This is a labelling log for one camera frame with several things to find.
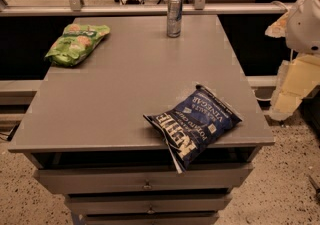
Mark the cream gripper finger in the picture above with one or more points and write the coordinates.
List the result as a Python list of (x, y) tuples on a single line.
[(296, 79), (278, 28)]

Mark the silver blue redbull can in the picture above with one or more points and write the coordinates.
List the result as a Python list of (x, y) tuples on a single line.
[(174, 18)]

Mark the blue kettle chip bag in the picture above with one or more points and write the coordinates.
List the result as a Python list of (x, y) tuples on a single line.
[(195, 123)]

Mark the grey bottom drawer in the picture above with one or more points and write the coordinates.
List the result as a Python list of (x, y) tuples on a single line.
[(200, 218)]

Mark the grey drawer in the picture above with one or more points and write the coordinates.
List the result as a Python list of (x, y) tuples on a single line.
[(200, 218), (142, 179), (148, 204)]

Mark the grey middle drawer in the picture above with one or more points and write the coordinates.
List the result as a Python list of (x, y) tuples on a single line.
[(148, 204)]

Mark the green chip bag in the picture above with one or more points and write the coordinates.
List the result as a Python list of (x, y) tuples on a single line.
[(75, 44)]

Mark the grey top drawer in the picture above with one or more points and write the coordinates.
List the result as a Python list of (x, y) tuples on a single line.
[(142, 179)]

